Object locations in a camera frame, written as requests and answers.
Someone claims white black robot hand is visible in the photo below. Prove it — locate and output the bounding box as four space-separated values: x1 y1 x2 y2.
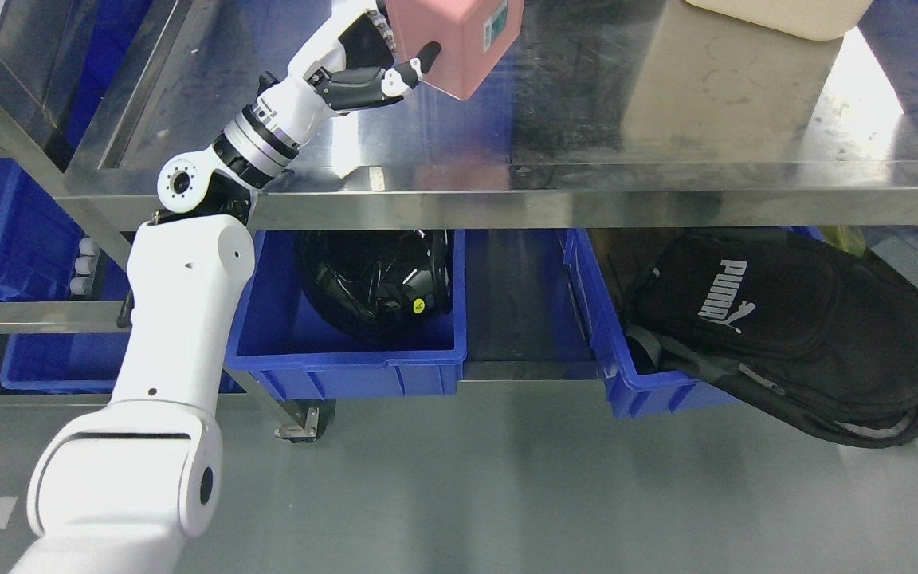
245 1 443 151

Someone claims pink plastic storage box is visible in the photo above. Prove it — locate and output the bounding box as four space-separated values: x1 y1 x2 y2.
385 1 525 100

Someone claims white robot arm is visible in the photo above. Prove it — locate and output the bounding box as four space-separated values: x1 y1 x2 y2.
12 103 300 573

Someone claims black helmet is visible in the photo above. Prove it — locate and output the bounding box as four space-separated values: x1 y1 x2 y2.
295 229 455 344

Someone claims stainless steel table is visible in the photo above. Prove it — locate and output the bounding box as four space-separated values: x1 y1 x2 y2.
0 1 918 244

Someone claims blue bin with helmet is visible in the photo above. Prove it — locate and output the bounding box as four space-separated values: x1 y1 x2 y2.
225 230 469 401

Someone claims blue bin with backpack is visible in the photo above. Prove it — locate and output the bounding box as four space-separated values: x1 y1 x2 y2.
563 228 918 420

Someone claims blue bin far left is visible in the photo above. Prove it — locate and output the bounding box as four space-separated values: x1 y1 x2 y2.
0 159 84 302

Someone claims black Puma backpack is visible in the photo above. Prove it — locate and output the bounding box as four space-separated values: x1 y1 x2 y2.
622 228 918 448

